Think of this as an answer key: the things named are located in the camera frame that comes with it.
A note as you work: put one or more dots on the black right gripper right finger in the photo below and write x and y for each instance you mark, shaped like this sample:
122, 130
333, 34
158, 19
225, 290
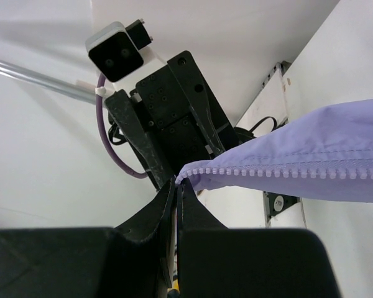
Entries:
216, 261

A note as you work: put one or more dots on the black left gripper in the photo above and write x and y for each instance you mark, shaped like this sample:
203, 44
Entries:
177, 120

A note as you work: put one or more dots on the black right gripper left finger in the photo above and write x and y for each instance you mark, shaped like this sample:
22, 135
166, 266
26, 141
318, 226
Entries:
134, 259

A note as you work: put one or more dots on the lilac zip-up jacket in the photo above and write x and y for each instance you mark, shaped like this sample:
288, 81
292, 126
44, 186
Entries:
326, 155

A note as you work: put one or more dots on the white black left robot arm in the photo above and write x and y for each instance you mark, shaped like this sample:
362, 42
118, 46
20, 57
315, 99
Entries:
118, 133

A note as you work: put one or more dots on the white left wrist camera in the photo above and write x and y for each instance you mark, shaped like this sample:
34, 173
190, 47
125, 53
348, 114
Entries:
123, 54

